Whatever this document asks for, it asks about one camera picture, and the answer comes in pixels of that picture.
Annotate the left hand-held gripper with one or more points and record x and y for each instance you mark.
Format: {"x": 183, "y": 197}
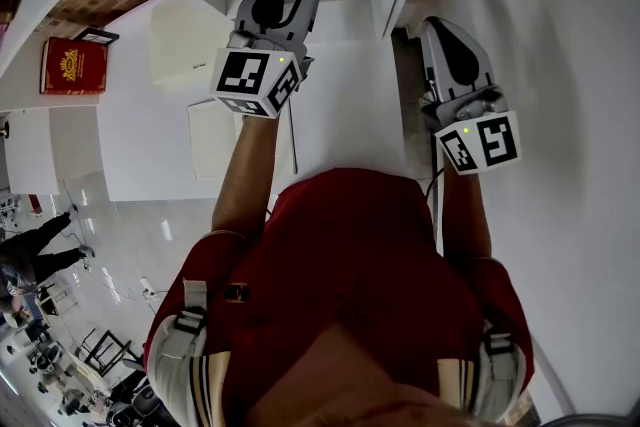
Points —
{"x": 245, "y": 77}

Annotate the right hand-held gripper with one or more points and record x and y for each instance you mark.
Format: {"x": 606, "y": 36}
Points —
{"x": 480, "y": 140}

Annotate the person's left forearm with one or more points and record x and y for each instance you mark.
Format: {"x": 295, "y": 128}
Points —
{"x": 247, "y": 175}

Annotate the person's right forearm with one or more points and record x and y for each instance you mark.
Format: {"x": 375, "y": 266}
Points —
{"x": 467, "y": 215}

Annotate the white paper bag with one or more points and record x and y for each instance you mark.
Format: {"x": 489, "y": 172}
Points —
{"x": 185, "y": 45}

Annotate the white flat box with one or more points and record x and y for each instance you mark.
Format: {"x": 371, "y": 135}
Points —
{"x": 212, "y": 145}

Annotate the red book with gold print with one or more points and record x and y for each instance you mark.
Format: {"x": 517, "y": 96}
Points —
{"x": 74, "y": 66}

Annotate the person's red shirt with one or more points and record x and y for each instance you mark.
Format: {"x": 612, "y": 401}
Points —
{"x": 350, "y": 275}

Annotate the white power strip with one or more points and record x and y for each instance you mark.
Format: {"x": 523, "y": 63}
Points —
{"x": 150, "y": 289}

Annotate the black picture frame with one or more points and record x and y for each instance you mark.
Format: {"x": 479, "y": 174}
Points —
{"x": 97, "y": 36}

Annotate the black metal chair frame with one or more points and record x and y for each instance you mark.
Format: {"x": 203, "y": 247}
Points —
{"x": 105, "y": 352}

